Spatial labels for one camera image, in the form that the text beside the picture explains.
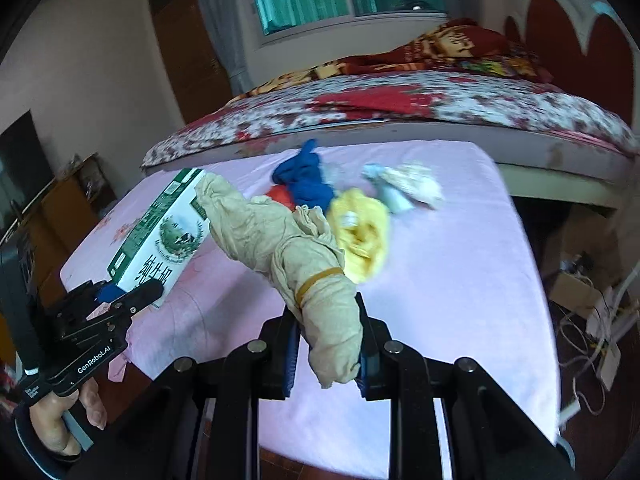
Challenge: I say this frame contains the red heart headboard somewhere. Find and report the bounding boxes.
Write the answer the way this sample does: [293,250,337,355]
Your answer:
[503,0,636,125]

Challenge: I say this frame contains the blue cloth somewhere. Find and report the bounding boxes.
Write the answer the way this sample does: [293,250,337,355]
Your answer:
[271,139,334,212]

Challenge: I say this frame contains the beige bag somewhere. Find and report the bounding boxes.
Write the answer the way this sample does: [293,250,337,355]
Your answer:
[195,172,363,388]

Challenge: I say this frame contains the bed with floral sheet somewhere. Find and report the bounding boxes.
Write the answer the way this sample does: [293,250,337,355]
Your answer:
[141,70,639,205]

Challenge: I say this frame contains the red patterned blanket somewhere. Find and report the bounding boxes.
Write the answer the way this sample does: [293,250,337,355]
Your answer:
[238,18,552,100]

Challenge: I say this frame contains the red plastic bag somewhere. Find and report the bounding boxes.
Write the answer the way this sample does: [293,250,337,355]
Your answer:
[266,184,295,210]

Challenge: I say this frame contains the cardboard box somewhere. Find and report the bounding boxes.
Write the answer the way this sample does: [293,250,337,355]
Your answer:
[542,245,617,320]

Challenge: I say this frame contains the person's left hand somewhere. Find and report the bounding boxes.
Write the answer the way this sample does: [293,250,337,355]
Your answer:
[29,378,107,456]

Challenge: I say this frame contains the grey curtain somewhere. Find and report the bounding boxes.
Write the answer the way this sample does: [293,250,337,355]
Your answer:
[198,0,254,96]

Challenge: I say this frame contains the white router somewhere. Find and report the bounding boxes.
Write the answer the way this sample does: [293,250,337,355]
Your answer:
[587,274,639,391]

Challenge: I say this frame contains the dark wooden door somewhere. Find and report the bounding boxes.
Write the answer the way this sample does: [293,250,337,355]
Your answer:
[149,0,232,124]

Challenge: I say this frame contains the green white milk carton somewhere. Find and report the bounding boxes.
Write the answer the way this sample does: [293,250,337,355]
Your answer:
[107,168,209,308]

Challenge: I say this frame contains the pink cloth covered table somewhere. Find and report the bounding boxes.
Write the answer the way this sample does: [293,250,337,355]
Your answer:
[58,138,561,480]

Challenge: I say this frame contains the yellow cloth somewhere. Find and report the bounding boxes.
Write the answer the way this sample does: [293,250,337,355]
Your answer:
[328,188,390,284]

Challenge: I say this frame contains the black television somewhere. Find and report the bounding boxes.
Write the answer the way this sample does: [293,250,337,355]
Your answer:
[0,110,54,236]

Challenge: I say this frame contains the white tissue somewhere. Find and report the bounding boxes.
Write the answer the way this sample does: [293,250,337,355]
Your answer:
[382,164,444,209]

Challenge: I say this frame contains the light blue tissue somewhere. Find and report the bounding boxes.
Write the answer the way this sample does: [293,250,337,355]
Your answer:
[361,164,414,214]

